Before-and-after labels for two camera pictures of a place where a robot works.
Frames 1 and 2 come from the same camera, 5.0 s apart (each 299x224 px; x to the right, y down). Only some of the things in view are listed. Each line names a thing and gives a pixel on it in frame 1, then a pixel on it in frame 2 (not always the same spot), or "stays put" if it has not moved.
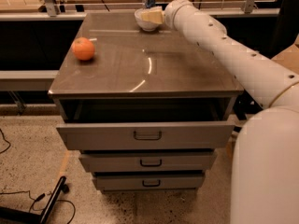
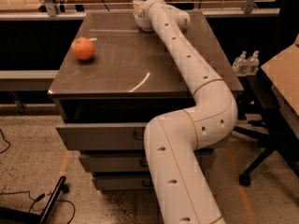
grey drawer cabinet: (147, 111) stays put
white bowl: (146, 25) stays put
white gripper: (169, 14) -> (144, 6)
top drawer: (145, 124) stays put
